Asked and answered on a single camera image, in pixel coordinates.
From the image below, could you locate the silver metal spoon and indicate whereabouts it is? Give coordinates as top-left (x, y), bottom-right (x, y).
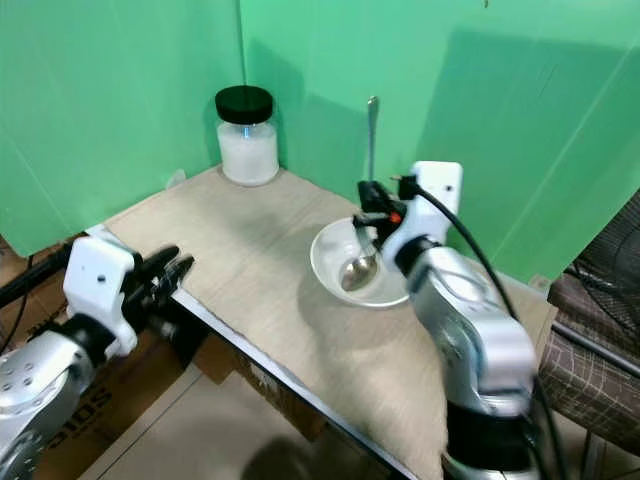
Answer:
top-left (340, 96), bottom-right (382, 294)

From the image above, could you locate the white round bowl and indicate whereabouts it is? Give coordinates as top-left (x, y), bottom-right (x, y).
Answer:
top-left (310, 218), bottom-right (417, 309)

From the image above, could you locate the printed brown cardboard box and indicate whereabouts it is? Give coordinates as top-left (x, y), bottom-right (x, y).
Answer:
top-left (0, 238), bottom-right (83, 363)

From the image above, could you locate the glass jar with black lid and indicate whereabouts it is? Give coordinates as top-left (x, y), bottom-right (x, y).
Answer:
top-left (215, 85), bottom-right (280, 188)

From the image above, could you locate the brown cardboard box red print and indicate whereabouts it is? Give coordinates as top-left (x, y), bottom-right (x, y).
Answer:
top-left (36, 352), bottom-right (197, 480)

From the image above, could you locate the green backdrop panel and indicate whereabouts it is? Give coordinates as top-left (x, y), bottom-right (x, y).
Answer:
top-left (239, 0), bottom-right (640, 289)
top-left (0, 0), bottom-right (244, 258)

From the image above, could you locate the checked brown fabric seat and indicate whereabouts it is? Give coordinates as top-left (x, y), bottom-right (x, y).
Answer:
top-left (538, 268), bottom-right (640, 443)

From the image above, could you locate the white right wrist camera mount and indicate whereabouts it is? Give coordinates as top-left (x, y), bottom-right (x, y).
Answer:
top-left (388, 161), bottom-right (464, 265)

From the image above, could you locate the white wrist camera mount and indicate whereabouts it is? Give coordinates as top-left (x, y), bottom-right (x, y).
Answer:
top-left (63, 236), bottom-right (140, 356)
top-left (388, 161), bottom-right (464, 265)

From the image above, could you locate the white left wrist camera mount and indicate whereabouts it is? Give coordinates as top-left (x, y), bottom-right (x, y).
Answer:
top-left (63, 236), bottom-right (140, 356)

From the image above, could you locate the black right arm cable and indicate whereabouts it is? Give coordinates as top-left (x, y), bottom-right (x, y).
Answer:
top-left (398, 175), bottom-right (566, 480)

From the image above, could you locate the thick black cable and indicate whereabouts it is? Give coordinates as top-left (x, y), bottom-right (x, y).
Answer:
top-left (0, 258), bottom-right (69, 309)

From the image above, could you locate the dark wire fan guard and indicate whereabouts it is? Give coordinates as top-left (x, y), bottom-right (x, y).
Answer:
top-left (568, 188), bottom-right (640, 323)

